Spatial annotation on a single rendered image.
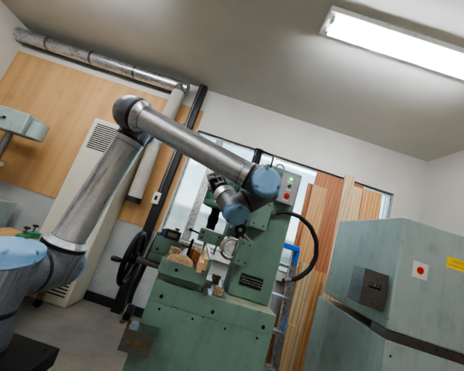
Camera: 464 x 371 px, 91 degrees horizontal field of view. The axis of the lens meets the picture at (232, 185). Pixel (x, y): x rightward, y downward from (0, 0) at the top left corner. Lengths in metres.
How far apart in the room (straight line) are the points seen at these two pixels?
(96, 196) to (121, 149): 0.20
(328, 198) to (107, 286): 2.60
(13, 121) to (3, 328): 2.42
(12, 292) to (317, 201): 2.49
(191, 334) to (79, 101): 2.94
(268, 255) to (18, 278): 0.97
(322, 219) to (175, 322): 2.02
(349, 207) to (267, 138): 1.24
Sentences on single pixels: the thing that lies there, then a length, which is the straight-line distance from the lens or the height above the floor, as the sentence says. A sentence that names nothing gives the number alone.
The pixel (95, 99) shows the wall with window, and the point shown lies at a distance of 3.38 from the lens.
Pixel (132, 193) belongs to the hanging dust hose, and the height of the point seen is 1.17.
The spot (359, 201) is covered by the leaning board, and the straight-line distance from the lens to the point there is 3.03.
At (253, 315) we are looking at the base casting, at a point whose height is 0.77.
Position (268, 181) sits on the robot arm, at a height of 1.26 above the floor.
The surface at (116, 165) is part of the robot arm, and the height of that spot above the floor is 1.19.
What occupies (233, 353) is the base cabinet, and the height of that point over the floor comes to 0.60.
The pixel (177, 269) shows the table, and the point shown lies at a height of 0.88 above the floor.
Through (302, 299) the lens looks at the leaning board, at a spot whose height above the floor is 0.71.
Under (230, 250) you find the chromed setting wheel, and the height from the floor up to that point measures 1.01.
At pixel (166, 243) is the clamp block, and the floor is 0.94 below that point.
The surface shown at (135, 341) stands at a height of 0.59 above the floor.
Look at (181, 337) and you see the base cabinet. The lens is 1.19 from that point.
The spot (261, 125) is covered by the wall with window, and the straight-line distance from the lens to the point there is 2.95.
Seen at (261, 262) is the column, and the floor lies 1.00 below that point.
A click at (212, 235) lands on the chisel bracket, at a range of 1.28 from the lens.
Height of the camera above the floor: 1.08
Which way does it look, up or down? 12 degrees up
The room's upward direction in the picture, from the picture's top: 18 degrees clockwise
